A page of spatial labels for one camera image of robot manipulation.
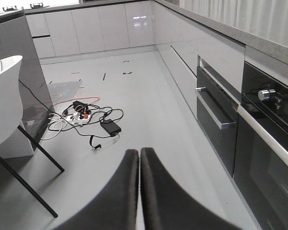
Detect white cable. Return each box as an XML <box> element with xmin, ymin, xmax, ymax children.
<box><xmin>40</xmin><ymin>112</ymin><xmax>72</xmax><ymax>141</ymax></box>

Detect white base cabinets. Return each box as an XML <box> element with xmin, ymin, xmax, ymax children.
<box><xmin>26</xmin><ymin>0</ymin><xmax>154</xmax><ymax>58</ymax></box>

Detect black built-in oven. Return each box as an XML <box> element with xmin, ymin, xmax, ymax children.
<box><xmin>233</xmin><ymin>62</ymin><xmax>288</xmax><ymax>230</ymax></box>

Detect white power strip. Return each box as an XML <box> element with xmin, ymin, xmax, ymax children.
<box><xmin>64</xmin><ymin>112</ymin><xmax>91</xmax><ymax>126</ymax></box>

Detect black warming drawer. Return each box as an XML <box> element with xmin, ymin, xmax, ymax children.
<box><xmin>195</xmin><ymin>57</ymin><xmax>238</xmax><ymax>176</ymax></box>

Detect orange cable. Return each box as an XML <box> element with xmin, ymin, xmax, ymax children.
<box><xmin>44</xmin><ymin>96</ymin><xmax>100</xmax><ymax>112</ymax></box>

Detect silver oven knob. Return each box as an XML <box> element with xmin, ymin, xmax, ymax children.
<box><xmin>258</xmin><ymin>89</ymin><xmax>276</xmax><ymax>101</ymax></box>

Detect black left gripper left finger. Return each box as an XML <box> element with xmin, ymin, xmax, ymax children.
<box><xmin>56</xmin><ymin>149</ymin><xmax>139</xmax><ymax>230</ymax></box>

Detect grey speckled countertop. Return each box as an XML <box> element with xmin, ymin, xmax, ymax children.
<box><xmin>157</xmin><ymin>0</ymin><xmax>288</xmax><ymax>65</ymax></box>

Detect grey kitchen island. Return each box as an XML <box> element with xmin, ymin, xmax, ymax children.
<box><xmin>0</xmin><ymin>11</ymin><xmax>52</xmax><ymax>160</ymax></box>

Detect black power adapter brick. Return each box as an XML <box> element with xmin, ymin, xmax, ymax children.
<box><xmin>100</xmin><ymin>119</ymin><xmax>121</xmax><ymax>137</ymax></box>

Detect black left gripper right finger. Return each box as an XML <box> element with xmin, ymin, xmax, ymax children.
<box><xmin>140</xmin><ymin>147</ymin><xmax>238</xmax><ymax>230</ymax></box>

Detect white chair with black legs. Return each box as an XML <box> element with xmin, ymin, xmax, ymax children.
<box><xmin>0</xmin><ymin>55</ymin><xmax>64</xmax><ymax>218</ymax></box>

